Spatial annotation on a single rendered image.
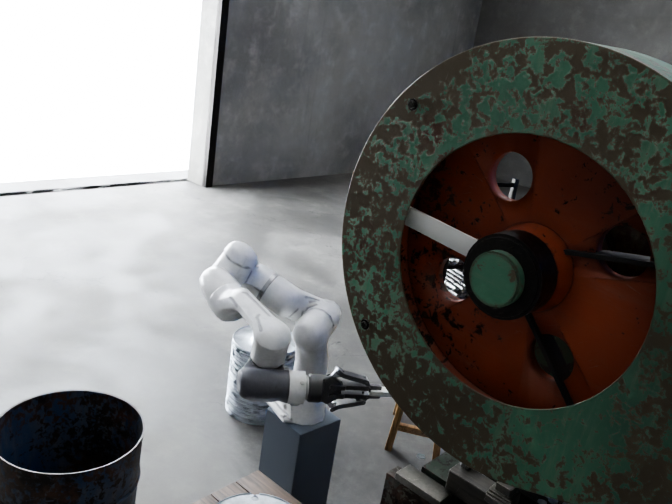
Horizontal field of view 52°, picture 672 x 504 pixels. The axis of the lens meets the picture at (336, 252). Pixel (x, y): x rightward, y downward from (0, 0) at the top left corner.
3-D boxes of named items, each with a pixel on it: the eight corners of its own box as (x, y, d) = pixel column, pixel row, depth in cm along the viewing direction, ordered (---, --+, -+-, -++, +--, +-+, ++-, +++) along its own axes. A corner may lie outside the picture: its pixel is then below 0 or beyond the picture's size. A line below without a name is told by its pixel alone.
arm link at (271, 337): (207, 315, 204) (256, 392, 186) (211, 268, 192) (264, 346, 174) (240, 305, 209) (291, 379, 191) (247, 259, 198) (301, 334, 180)
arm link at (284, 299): (254, 306, 220) (276, 288, 237) (317, 353, 218) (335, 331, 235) (271, 280, 216) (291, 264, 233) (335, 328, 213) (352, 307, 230)
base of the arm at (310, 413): (254, 399, 236) (258, 362, 231) (296, 385, 248) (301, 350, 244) (295, 432, 221) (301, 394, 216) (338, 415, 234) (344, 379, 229)
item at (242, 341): (225, 349, 289) (225, 347, 289) (241, 321, 317) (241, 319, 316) (292, 361, 288) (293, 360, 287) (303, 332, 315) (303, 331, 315)
